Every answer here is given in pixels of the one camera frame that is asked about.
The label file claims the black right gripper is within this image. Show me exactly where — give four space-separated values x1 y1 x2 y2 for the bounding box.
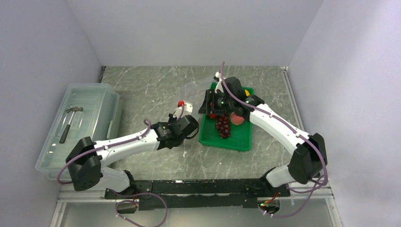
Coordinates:
198 89 235 115

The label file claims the clear zip top bag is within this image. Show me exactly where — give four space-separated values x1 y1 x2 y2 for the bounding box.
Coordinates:
174 79 212 120

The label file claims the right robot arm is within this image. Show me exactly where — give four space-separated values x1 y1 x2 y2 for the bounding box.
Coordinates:
198 72 327 196

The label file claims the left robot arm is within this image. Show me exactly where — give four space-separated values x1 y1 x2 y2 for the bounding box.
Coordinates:
62 115 199 199

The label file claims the dark red grape bunch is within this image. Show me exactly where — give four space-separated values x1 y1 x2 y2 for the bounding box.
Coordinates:
215 113 231 139

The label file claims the pink peach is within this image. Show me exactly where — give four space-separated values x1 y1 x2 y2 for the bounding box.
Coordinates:
230 112 244 125

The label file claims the green plastic tray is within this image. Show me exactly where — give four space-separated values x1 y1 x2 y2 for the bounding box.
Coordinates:
199 82 254 152

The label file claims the clear plastic storage box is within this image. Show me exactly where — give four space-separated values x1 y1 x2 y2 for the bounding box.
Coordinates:
35 83 122 180

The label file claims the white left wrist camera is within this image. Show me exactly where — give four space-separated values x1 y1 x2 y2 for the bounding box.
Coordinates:
173 100 193 118

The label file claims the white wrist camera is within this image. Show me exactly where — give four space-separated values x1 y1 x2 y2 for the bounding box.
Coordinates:
173 100 193 118
214 71 224 94

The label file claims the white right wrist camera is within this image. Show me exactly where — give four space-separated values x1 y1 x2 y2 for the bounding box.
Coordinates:
214 71 224 94

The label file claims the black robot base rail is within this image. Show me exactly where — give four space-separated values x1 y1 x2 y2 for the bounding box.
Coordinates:
105 178 290 211

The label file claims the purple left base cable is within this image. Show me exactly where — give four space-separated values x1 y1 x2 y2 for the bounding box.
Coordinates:
114 190 171 227

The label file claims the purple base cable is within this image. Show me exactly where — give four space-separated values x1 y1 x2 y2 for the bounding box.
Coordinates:
114 190 171 227
258 178 326 219

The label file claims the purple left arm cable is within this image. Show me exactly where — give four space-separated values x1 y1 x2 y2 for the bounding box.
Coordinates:
56 106 185 185

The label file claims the hammer with black handle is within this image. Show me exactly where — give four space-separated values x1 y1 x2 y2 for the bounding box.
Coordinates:
59 107 84 144

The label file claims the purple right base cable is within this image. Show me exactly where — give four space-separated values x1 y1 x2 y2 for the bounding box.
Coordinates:
258 178 326 219

